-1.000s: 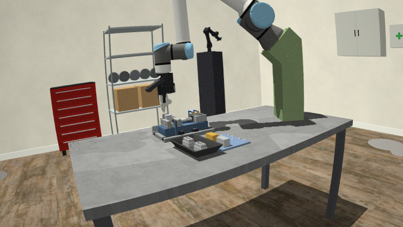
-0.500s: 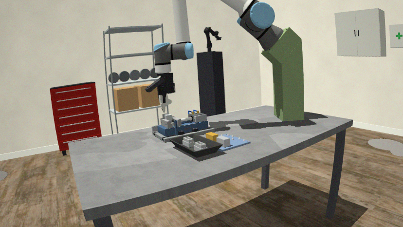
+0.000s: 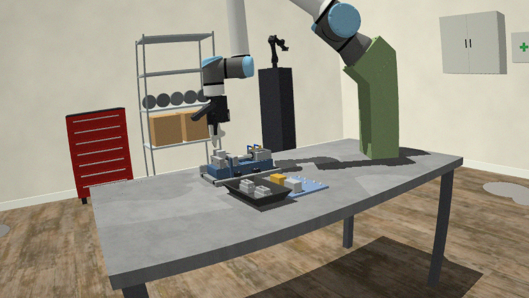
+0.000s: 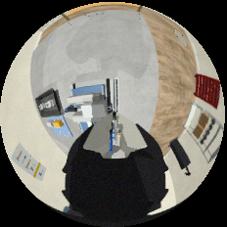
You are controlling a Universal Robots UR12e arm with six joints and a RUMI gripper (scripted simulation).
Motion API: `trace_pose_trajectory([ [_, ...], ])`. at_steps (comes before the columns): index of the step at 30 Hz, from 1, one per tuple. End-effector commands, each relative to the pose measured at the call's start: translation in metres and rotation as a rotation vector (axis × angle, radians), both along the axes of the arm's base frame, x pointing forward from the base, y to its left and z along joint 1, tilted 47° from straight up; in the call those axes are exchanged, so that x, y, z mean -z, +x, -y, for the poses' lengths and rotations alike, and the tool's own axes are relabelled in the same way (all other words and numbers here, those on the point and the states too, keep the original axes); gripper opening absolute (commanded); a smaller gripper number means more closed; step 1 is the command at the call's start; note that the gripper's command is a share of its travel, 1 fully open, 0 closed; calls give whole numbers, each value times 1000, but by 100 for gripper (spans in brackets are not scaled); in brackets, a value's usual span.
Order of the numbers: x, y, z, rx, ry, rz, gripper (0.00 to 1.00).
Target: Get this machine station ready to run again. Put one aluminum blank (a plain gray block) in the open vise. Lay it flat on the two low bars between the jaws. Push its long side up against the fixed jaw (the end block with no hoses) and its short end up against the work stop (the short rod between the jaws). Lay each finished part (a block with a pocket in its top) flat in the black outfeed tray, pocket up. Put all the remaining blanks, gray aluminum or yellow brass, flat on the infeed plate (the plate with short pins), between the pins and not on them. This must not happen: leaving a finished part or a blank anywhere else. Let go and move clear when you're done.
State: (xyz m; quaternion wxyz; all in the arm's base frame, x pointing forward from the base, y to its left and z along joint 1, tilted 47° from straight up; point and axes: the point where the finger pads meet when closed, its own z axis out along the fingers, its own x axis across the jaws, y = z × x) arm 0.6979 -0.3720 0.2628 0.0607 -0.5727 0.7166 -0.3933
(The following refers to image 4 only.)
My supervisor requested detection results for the yellow block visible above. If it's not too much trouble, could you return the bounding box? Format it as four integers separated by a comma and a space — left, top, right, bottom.
53, 119, 64, 128

